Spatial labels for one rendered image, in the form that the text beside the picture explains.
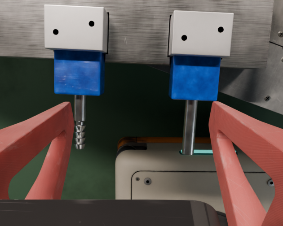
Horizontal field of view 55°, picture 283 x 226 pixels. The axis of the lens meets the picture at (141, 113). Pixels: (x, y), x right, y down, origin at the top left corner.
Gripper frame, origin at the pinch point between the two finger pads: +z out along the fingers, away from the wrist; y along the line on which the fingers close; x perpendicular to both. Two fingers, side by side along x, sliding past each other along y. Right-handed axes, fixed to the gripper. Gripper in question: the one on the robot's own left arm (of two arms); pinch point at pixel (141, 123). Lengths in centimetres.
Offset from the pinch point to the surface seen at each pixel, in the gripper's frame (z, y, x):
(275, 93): 17.4, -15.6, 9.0
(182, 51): 12.0, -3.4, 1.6
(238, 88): 17.6, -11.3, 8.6
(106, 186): 67, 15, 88
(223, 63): 14.0, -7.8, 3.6
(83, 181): 69, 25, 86
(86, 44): 12.3, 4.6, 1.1
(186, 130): 10.7, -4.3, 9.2
